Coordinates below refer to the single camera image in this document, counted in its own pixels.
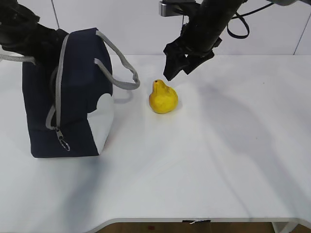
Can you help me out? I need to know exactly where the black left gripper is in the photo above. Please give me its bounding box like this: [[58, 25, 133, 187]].
[[21, 24, 69, 67]]

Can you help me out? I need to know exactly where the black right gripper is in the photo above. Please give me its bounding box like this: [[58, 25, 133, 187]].
[[163, 0, 243, 81]]

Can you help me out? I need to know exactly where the yellow pear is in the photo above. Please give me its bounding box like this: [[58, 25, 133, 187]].
[[149, 80, 178, 114]]

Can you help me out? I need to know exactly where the navy blue lunch bag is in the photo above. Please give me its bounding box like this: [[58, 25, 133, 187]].
[[1, 28, 140, 158]]

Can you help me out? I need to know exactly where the black tape on table edge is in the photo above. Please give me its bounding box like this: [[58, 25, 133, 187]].
[[182, 219, 211, 224]]

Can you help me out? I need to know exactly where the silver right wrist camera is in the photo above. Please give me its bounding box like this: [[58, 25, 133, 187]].
[[159, 0, 200, 17]]

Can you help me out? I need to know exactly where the white table leg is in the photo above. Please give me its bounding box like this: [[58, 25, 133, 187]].
[[272, 222, 298, 233]]

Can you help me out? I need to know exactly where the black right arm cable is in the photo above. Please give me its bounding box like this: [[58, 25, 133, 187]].
[[227, 0, 275, 39]]

